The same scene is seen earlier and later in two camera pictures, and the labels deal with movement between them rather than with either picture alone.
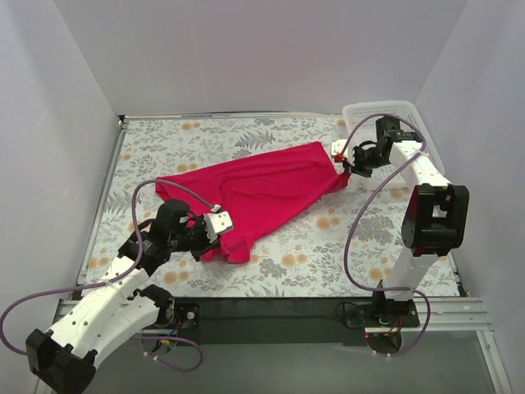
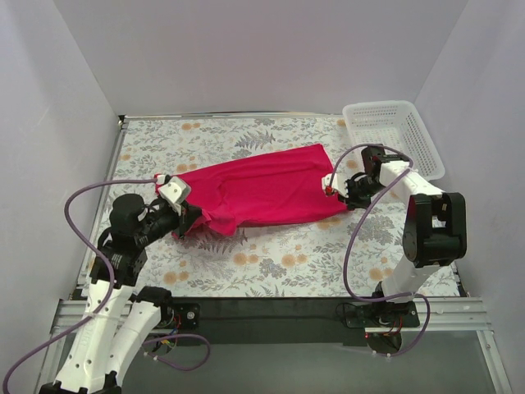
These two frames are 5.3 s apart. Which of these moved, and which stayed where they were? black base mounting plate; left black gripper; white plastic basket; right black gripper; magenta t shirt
Moved: magenta t shirt; right black gripper; left black gripper
Stayed: black base mounting plate; white plastic basket
